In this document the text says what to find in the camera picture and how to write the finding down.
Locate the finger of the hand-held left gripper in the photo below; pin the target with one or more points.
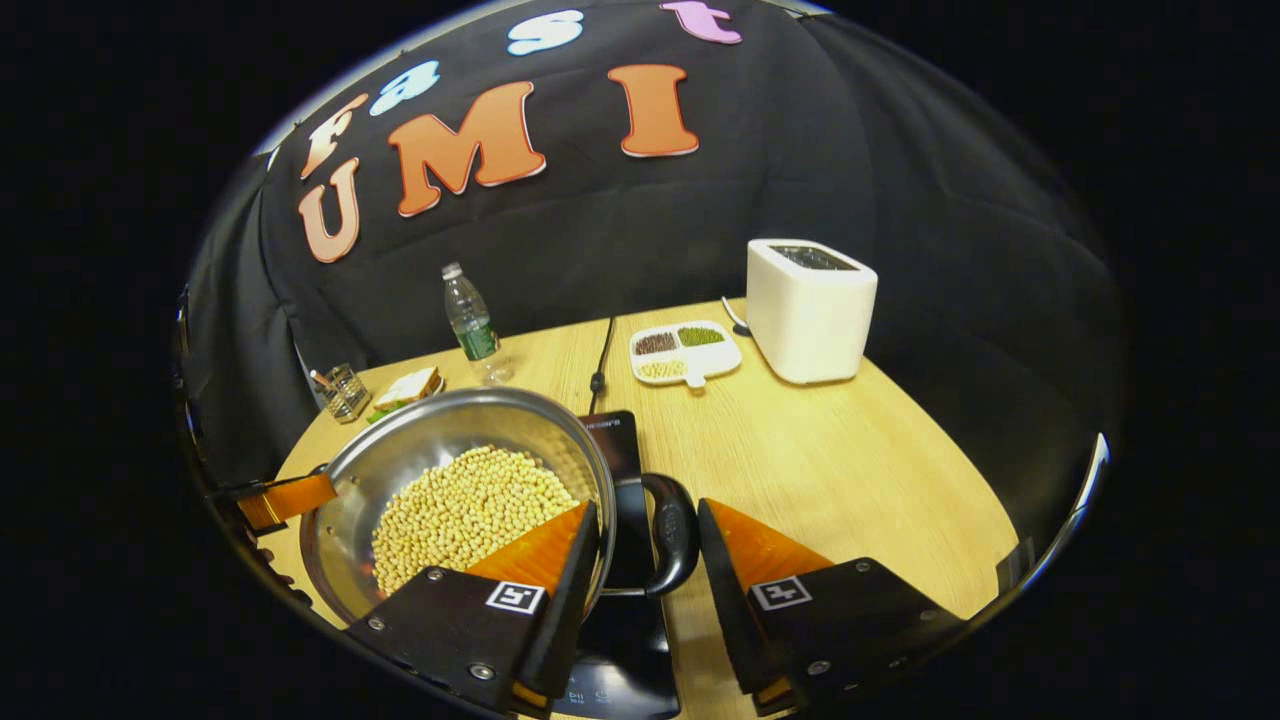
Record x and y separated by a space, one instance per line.
290 498

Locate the pile of soybeans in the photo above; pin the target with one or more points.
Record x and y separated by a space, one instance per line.
460 510

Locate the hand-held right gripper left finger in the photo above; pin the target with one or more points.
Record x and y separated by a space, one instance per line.
565 620

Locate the small white plate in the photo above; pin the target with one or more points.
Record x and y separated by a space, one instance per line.
385 412

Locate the clear plastic water bottle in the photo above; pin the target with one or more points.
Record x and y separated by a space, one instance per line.
475 325

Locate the white divided dish of beans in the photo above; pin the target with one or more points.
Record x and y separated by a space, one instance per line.
690 355

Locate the black induction cooktop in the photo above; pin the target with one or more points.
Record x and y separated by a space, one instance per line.
625 640

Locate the white toaster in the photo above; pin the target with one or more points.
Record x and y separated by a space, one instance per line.
805 320

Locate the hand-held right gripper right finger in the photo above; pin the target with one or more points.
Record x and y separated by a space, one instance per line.
730 610

